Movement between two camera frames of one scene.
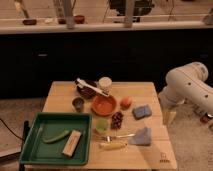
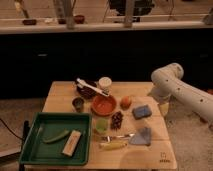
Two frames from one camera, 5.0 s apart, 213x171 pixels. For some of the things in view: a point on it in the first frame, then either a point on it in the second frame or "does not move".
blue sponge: (143, 111) does not move
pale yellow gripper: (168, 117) to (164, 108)
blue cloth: (142, 137) does not move
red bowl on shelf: (79, 19) does not move
